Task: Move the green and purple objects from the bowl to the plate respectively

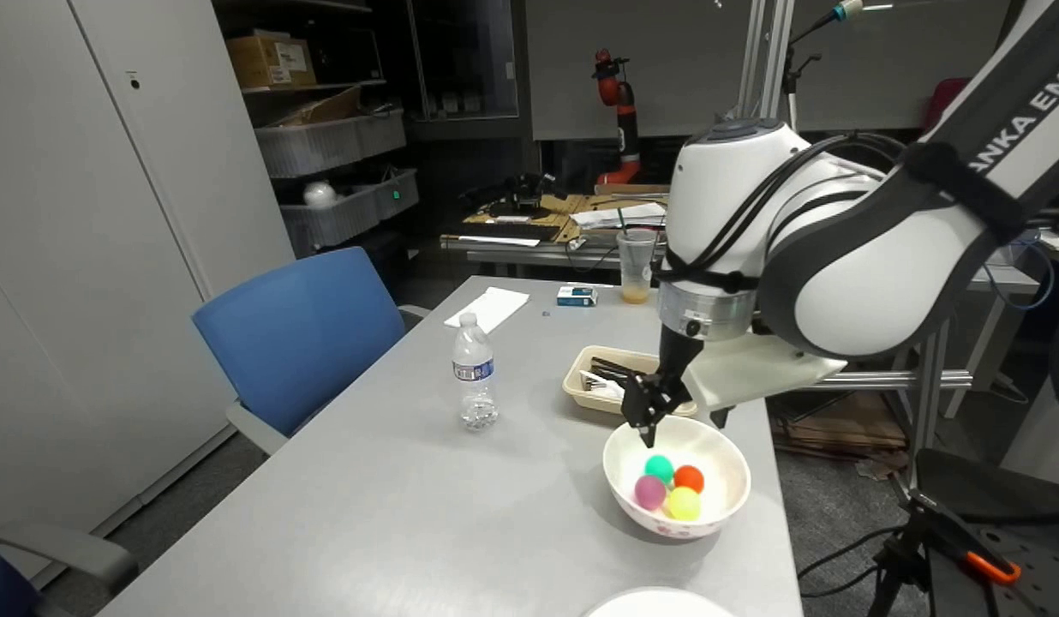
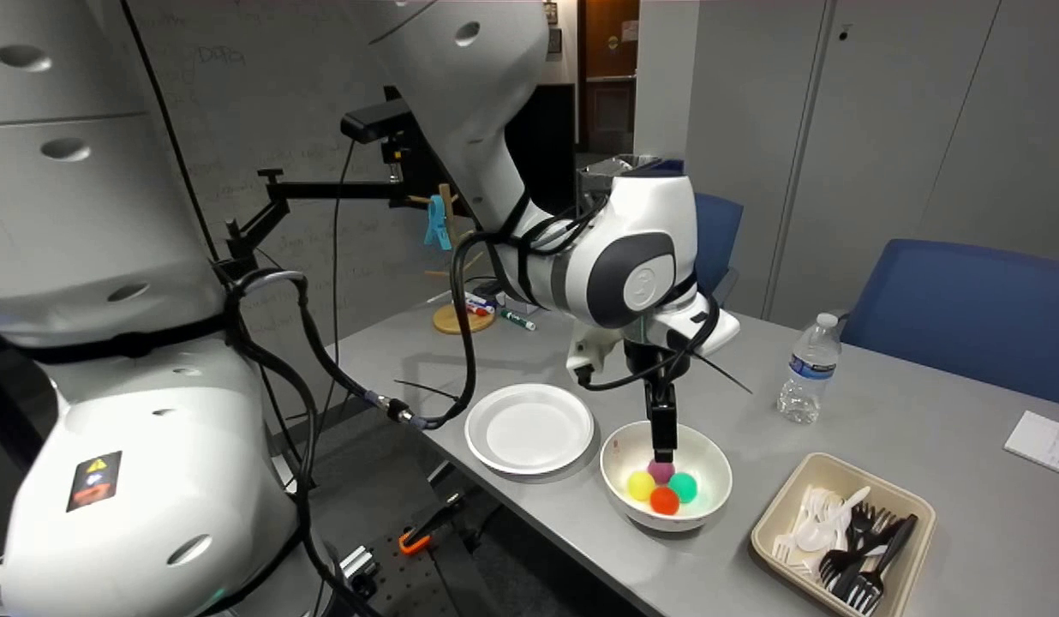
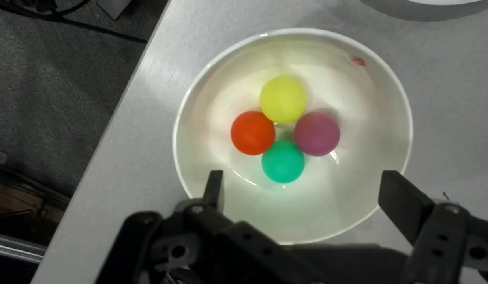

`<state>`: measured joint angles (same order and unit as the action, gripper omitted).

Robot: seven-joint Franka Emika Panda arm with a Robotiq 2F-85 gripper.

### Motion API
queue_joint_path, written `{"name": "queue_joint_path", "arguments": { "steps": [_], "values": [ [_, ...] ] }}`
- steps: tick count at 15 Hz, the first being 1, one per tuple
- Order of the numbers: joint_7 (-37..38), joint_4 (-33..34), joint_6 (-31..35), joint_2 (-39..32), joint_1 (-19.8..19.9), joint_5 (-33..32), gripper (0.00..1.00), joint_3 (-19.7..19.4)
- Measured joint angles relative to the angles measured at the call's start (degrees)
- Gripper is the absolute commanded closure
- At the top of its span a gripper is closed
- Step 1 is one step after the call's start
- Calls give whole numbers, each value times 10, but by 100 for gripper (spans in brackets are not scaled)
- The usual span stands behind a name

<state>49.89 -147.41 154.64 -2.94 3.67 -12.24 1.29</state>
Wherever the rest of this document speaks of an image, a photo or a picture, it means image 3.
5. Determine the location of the white plate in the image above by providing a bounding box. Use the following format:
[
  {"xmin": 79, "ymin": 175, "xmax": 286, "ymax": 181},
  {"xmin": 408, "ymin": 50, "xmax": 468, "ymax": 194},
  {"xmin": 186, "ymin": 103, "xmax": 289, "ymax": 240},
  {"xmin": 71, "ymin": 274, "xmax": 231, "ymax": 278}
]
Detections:
[{"xmin": 360, "ymin": 0, "xmax": 488, "ymax": 22}]

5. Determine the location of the purple ball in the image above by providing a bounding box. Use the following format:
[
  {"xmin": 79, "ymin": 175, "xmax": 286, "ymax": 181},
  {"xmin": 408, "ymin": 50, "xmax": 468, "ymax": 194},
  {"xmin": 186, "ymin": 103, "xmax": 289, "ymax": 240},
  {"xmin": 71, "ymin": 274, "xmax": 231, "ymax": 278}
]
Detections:
[{"xmin": 294, "ymin": 110, "xmax": 343, "ymax": 158}]

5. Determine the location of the orange ball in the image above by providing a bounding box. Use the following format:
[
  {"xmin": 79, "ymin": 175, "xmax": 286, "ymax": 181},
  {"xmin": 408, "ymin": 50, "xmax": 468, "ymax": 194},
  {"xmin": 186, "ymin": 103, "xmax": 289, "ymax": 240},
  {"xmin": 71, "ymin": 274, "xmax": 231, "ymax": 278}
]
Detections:
[{"xmin": 229, "ymin": 110, "xmax": 276, "ymax": 156}]

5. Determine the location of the yellow ball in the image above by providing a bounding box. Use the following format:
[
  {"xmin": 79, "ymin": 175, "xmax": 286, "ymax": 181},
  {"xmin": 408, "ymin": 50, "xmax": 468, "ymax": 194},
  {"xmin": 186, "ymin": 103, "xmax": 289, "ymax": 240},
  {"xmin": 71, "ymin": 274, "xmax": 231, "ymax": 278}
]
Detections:
[{"xmin": 259, "ymin": 74, "xmax": 310, "ymax": 126}]

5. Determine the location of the green ball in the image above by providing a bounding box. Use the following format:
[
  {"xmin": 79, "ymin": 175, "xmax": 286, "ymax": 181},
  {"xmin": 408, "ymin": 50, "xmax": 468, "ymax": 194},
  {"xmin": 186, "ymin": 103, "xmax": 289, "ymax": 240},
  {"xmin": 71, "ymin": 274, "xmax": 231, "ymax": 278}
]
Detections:
[{"xmin": 261, "ymin": 139, "xmax": 306, "ymax": 185}]

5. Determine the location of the aluminium table frame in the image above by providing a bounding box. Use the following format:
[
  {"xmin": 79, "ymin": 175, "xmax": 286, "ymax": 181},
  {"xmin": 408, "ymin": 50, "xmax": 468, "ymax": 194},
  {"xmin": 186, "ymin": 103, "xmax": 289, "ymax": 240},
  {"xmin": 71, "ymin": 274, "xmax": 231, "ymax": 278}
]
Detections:
[{"xmin": 0, "ymin": 230, "xmax": 47, "ymax": 265}]

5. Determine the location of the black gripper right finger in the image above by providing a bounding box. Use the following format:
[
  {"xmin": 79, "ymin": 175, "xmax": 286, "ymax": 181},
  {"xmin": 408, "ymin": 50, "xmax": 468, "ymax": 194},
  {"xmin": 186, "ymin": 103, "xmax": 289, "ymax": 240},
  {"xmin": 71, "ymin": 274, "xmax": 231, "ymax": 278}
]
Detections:
[{"xmin": 378, "ymin": 169, "xmax": 488, "ymax": 284}]

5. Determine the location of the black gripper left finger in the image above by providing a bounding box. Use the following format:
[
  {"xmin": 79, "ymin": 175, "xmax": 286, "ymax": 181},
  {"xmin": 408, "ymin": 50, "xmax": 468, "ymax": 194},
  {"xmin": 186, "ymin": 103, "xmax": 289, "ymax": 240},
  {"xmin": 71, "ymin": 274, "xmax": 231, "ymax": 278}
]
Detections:
[{"xmin": 98, "ymin": 169, "xmax": 319, "ymax": 284}]

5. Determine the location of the white ceramic bowl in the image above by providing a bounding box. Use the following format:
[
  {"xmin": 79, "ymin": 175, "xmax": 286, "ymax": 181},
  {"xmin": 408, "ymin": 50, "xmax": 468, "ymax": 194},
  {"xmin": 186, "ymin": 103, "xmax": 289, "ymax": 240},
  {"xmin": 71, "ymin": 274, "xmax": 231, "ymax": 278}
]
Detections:
[{"xmin": 171, "ymin": 27, "xmax": 415, "ymax": 246}]

